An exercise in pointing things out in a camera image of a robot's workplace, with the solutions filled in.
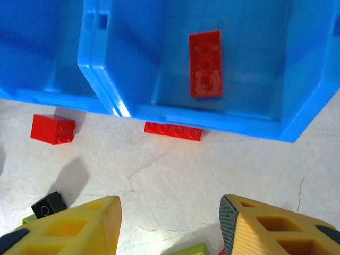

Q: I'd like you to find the red lego plate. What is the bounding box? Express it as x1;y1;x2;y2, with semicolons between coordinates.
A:
144;121;203;142

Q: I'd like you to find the black small lego brick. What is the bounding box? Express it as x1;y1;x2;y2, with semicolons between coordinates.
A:
31;191;67;220

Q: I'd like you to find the blue plastic bin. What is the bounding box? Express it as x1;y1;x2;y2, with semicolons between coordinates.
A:
76;0;340;144
0;0;123;117

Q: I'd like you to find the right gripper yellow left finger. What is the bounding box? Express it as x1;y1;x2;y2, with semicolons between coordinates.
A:
0;195;123;255

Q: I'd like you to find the lime green lego brick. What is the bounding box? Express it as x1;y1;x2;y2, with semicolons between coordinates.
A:
22;214;38;225
161;243;209;255

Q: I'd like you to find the red two-by-two lego brick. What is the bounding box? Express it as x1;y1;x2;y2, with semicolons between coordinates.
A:
30;114;76;146

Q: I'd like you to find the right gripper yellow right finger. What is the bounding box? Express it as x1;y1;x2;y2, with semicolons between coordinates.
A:
218;194;340;255

